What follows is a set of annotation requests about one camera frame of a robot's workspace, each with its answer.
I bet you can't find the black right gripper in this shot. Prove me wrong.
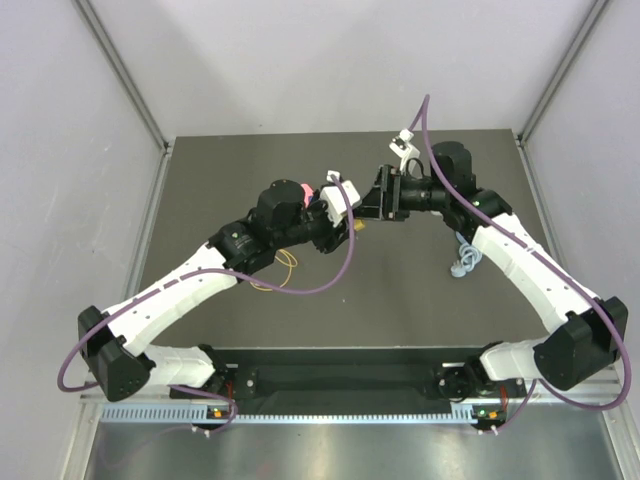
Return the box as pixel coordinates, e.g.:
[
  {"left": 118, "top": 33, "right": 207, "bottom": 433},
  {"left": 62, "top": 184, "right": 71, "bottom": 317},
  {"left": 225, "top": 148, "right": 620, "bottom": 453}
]
[{"left": 349, "top": 166, "right": 448, "bottom": 223}]

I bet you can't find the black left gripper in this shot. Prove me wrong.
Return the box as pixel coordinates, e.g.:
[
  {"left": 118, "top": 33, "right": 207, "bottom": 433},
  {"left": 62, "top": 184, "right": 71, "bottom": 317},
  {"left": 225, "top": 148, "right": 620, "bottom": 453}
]
[{"left": 273, "top": 186, "right": 355, "bottom": 255}]

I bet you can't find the pink triangular power strip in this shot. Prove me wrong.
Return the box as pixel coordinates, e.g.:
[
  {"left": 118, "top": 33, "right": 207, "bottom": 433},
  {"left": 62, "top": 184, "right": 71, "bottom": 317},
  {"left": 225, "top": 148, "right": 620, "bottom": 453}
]
[{"left": 300, "top": 183, "right": 315, "bottom": 208}]

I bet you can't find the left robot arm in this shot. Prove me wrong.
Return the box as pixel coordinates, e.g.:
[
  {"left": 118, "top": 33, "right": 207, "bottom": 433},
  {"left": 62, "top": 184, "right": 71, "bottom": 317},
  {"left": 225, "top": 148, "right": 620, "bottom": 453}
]
[{"left": 78, "top": 172, "right": 361, "bottom": 402}]

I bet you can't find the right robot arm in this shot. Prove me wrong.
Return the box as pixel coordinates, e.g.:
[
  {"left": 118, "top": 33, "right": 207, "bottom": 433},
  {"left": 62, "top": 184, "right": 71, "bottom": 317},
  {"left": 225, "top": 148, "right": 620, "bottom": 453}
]
[{"left": 356, "top": 136, "right": 628, "bottom": 396}]

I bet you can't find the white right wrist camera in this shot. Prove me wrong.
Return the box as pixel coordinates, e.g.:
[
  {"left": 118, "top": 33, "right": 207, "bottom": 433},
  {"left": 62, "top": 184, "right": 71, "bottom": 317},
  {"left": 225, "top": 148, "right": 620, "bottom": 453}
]
[{"left": 389, "top": 129, "right": 420, "bottom": 173}]

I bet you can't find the light blue cord with plug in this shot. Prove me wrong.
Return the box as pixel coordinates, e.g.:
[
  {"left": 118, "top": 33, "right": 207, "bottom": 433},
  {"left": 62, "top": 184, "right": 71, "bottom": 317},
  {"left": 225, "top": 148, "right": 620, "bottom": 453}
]
[{"left": 450, "top": 234, "right": 483, "bottom": 279}]

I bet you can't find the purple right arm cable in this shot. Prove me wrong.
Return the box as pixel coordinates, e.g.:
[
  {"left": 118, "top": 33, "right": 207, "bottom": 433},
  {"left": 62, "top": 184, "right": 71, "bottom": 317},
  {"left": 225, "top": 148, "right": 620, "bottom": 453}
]
[{"left": 407, "top": 93, "right": 633, "bottom": 412}]

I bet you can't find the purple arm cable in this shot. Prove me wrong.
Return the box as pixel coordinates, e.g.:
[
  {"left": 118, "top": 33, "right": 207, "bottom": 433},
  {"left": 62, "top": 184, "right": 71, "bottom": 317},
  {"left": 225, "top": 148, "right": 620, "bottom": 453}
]
[
  {"left": 56, "top": 177, "right": 358, "bottom": 394},
  {"left": 407, "top": 93, "right": 633, "bottom": 412}
]

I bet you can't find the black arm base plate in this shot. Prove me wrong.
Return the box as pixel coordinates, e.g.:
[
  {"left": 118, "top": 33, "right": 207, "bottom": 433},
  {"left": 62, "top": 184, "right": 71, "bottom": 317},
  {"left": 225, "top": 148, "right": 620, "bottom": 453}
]
[{"left": 202, "top": 347, "right": 525, "bottom": 402}]

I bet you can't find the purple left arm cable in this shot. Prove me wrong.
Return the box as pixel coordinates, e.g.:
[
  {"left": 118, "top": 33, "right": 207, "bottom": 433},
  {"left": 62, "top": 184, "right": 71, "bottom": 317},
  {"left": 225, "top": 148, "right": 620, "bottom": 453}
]
[{"left": 56, "top": 177, "right": 358, "bottom": 394}]

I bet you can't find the light blue slotted cable duct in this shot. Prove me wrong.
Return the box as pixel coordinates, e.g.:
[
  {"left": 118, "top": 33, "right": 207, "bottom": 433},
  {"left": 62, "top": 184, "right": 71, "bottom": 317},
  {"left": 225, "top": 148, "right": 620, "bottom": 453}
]
[{"left": 99, "top": 402, "right": 506, "bottom": 425}]

